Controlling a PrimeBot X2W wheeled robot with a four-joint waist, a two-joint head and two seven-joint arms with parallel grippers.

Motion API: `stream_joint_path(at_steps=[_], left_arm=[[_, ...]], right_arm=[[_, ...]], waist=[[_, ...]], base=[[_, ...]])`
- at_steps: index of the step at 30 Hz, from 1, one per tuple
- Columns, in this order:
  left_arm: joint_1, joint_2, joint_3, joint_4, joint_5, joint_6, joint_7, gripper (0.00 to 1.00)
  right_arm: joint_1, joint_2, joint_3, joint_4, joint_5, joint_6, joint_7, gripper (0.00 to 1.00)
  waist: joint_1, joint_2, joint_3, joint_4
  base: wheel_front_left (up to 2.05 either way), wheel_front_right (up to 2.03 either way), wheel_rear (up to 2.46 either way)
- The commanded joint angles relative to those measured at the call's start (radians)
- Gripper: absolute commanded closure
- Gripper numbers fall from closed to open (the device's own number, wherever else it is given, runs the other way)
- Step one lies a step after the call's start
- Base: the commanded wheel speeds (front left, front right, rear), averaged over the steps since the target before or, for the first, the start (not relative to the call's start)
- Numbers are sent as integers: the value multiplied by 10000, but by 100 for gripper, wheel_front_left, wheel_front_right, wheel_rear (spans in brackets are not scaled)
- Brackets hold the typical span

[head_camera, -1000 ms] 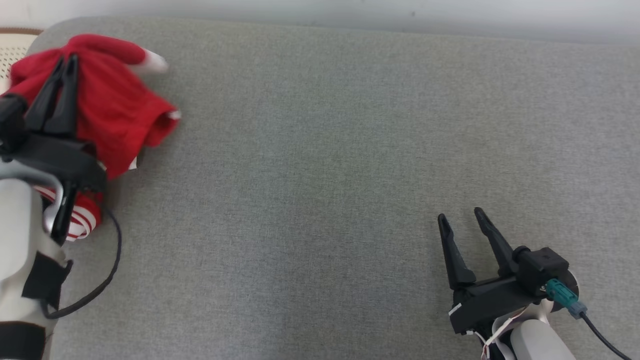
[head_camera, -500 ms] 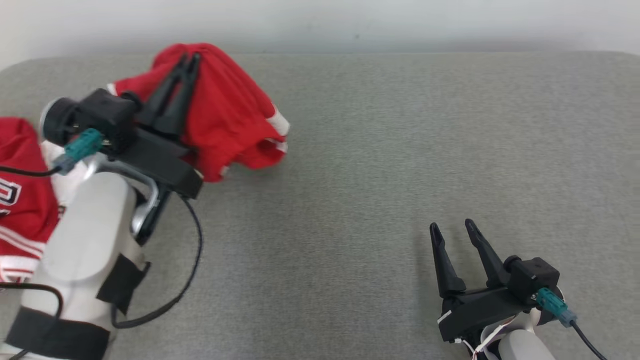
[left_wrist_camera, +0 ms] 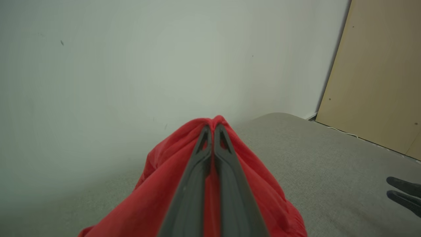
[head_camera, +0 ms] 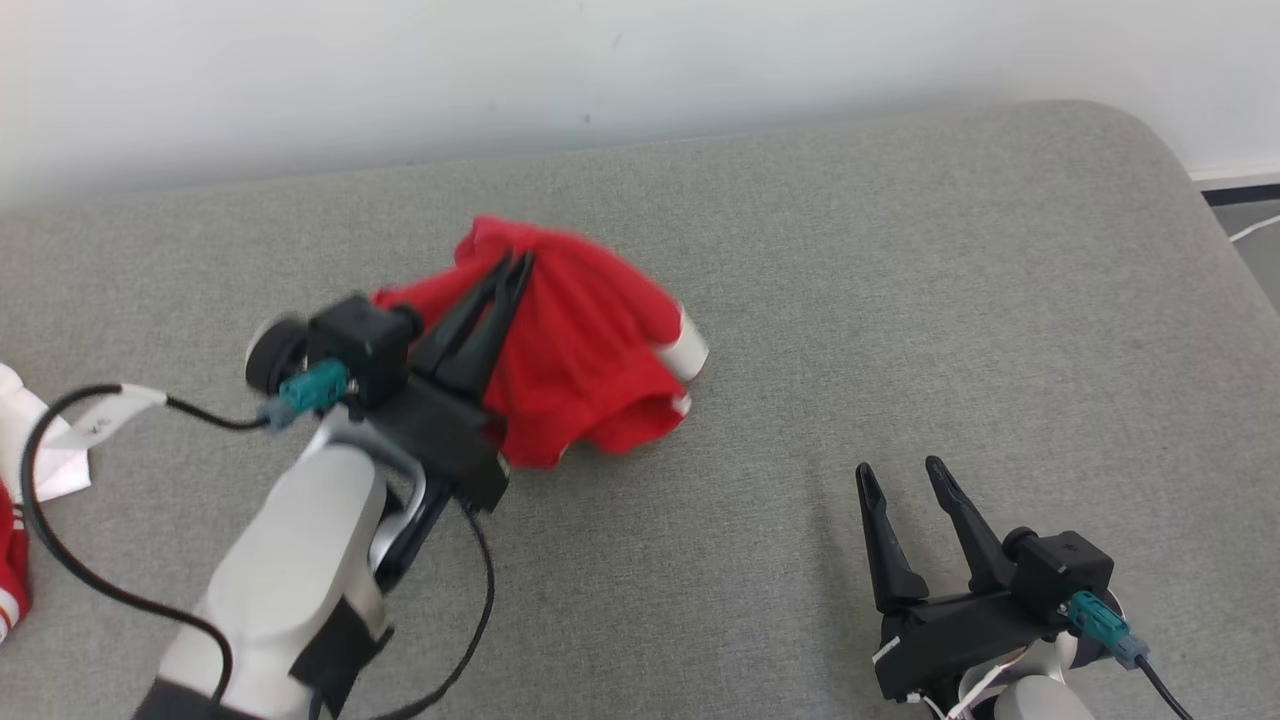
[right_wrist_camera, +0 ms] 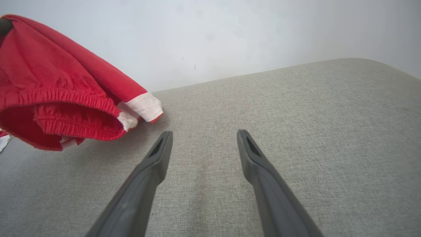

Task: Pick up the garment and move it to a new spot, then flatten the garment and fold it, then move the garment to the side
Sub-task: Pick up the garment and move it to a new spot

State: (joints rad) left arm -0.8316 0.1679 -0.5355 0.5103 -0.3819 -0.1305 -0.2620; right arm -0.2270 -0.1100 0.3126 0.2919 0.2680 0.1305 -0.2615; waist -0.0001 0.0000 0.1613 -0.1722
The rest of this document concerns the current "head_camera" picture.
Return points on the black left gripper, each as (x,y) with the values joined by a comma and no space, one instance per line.
(445,440)

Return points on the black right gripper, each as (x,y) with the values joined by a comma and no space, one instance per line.
(950,635)

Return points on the red garment with black lettering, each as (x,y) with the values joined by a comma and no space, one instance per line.
(580,340)

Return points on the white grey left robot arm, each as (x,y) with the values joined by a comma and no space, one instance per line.
(290,560)

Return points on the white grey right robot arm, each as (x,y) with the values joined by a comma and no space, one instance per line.
(1040,700)

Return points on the red and white garment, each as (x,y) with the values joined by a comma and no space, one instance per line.
(60,470)

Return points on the grey fabric sofa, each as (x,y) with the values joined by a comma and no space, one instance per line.
(800,300)

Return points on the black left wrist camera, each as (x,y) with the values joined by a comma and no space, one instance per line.
(355,345)

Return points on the white wall baseboard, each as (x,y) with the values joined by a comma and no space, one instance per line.
(1240,175)

